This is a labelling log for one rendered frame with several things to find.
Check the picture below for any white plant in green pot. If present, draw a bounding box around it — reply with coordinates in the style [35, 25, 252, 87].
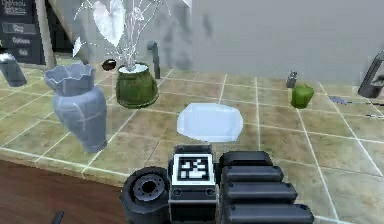
[72, 0, 193, 110]

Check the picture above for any grey bent pipe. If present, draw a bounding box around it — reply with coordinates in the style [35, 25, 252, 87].
[146, 40, 161, 80]

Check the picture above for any dark grey flat utensil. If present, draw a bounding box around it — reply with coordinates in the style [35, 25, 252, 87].
[328, 95, 361, 106]

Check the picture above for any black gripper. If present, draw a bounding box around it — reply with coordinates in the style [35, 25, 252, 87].
[120, 166, 172, 224]

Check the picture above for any small grey shaker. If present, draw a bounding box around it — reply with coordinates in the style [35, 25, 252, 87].
[286, 70, 299, 89]

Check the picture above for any dark brown oval object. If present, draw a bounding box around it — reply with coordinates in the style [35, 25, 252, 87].
[101, 59, 117, 72]

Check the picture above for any pale blue plate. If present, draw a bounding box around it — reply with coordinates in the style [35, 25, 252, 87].
[176, 102, 244, 143]

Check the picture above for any black menu board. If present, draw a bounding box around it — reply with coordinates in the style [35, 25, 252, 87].
[0, 0, 46, 66]

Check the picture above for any green cup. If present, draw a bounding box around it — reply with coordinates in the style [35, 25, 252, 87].
[290, 84, 315, 110]

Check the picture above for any grey cylinder container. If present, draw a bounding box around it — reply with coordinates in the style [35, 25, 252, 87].
[0, 53, 28, 88]

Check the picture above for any dark grey appliance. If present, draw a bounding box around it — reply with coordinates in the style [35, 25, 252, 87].
[357, 49, 384, 99]

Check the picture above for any blue-grey fluted vase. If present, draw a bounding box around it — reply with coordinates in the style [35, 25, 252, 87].
[44, 63, 109, 154]

